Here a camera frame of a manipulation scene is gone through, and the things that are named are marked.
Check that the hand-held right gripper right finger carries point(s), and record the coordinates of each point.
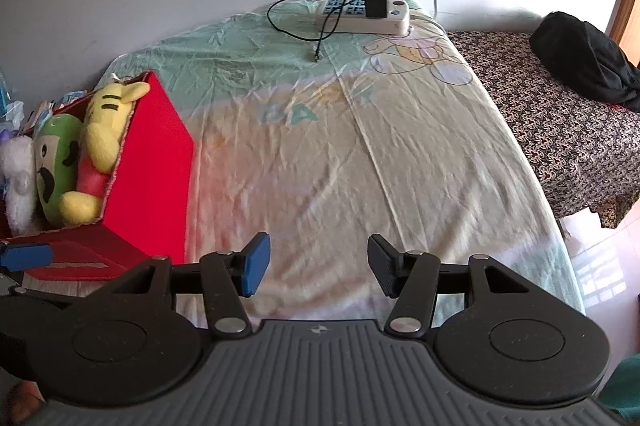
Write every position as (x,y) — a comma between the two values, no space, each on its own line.
(382,271)

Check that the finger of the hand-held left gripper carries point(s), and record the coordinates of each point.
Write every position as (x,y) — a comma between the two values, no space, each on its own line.
(27,255)

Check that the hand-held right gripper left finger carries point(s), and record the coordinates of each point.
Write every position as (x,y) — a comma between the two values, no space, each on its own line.
(255,267)

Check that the white pink plush bunny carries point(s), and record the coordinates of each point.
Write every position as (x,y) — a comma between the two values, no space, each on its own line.
(17,186)

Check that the green plush toy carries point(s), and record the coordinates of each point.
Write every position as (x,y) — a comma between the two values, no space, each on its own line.
(55,166)

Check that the red storage box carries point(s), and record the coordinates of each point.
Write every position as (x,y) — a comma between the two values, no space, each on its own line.
(150,176)

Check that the yellow plush tiger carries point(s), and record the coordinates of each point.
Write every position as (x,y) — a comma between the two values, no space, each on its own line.
(105,126)

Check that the cartoon printed bed sheet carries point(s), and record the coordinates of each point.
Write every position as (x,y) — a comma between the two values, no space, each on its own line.
(350,166)

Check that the blue white plastic package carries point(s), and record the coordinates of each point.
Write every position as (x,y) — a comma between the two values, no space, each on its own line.
(10,106)

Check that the brown patterned blanket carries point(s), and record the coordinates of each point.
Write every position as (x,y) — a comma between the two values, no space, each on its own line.
(550,116)

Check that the white power strip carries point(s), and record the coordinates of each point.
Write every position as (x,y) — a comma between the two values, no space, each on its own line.
(395,24)

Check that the teal cloth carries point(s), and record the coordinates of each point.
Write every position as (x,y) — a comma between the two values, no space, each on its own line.
(625,391)

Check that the black cloth bundle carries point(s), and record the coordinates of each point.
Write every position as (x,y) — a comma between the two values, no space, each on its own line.
(580,51)

